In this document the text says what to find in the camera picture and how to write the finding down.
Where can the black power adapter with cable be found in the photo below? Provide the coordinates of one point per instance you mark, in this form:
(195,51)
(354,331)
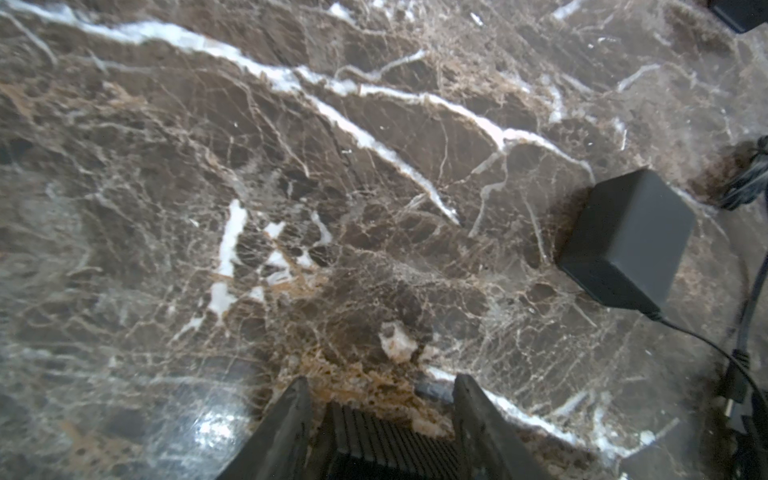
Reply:
(627,245)

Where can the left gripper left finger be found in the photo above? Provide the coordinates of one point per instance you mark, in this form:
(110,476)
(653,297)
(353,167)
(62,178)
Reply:
(278,448)

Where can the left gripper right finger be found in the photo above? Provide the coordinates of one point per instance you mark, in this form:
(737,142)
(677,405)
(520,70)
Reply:
(488,446)

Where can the black network switch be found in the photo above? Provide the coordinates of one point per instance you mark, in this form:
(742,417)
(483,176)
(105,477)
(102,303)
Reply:
(353,444)

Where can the far black power adapter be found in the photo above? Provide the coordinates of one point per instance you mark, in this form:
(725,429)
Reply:
(741,16)

